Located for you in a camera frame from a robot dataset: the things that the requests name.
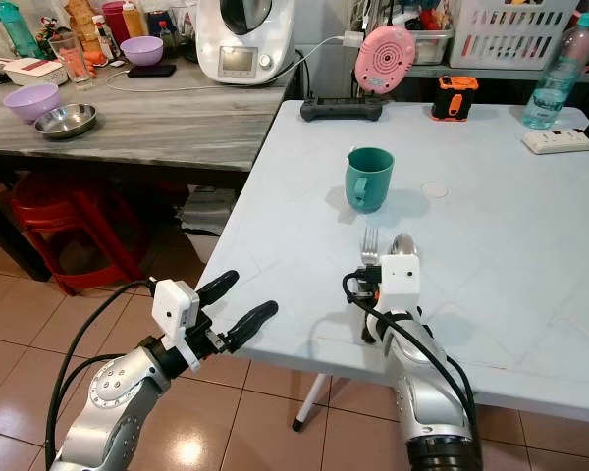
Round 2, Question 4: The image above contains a clear drinking glass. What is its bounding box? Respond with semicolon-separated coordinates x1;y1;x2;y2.
50;33;90;88

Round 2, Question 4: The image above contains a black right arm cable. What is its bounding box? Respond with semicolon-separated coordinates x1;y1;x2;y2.
343;270;482;457

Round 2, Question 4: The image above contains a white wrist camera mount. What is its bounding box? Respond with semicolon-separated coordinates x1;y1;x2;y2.
151;279;203;346
379;256;421;317

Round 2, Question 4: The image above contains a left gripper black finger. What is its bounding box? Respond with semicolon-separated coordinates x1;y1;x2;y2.
224;299;280;355
198;270;241;305

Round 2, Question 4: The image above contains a white power cable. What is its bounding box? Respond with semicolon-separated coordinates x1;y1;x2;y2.
102;29;366;94

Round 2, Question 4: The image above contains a clear plastic water bottle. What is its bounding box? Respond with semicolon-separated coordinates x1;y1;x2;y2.
520;12;589;131

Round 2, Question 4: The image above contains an orange sauce bottle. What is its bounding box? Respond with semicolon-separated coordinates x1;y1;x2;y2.
122;1;148;40

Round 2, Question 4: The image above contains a black handheld controller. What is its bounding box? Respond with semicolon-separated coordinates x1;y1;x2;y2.
298;96;385;124

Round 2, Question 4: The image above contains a white plastic basket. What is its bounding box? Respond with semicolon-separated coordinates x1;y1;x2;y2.
449;0;586;71

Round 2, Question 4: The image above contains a stainless steel bowl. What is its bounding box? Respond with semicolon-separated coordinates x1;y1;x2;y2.
33;103;98;141

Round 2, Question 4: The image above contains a red plastic stool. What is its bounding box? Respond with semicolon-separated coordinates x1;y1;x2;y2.
9;174;144;297

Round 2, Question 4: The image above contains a white storage bin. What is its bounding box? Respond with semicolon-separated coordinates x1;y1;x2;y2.
174;185;238;267

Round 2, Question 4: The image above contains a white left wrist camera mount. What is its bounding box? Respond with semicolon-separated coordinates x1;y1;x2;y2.
151;279;203;346

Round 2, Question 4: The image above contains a pink round fan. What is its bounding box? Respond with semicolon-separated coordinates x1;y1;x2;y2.
352;25;419;96

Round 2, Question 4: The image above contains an orange and black device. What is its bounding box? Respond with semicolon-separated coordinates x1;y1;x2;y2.
431;76;481;124

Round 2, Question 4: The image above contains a teal drinking bottle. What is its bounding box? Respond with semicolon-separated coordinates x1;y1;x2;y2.
0;0;46;60

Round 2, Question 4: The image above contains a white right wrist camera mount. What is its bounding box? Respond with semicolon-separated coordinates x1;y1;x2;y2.
379;256;421;317

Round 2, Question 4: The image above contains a black smartphone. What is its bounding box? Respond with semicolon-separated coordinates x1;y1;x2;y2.
127;64;179;79

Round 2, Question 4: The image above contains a teal plastic mug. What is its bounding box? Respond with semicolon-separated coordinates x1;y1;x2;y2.
344;147;397;216

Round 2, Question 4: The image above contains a white table leg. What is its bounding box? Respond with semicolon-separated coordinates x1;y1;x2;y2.
291;372;331;434

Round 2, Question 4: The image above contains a silver metal spoon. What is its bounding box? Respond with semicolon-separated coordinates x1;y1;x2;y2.
387;234;421;262

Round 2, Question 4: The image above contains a red lidded jar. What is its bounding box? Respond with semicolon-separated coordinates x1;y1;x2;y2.
100;0;131;44

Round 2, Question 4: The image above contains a large purple plastic bowl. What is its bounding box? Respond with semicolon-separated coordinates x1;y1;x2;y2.
2;82;63;125

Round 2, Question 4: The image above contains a silver metal fork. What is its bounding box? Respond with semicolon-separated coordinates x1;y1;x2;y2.
360;227;381;269

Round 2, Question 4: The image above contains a white power strip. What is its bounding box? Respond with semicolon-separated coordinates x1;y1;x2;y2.
519;129;589;157

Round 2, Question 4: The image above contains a white kitchen food processor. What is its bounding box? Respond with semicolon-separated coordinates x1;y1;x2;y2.
193;0;298;86

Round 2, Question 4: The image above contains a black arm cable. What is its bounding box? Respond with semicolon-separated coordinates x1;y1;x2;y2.
343;270;482;457
44;281;160;471

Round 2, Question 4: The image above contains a small purple plastic bowl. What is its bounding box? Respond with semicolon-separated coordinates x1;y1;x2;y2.
119;35;166;68

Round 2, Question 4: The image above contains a clear plastic container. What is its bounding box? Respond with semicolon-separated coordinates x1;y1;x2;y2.
412;29;455;66

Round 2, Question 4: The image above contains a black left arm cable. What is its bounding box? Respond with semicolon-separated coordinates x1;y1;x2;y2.
44;281;160;471

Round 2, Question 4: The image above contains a white lidded food box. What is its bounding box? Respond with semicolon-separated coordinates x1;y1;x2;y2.
0;57;69;87

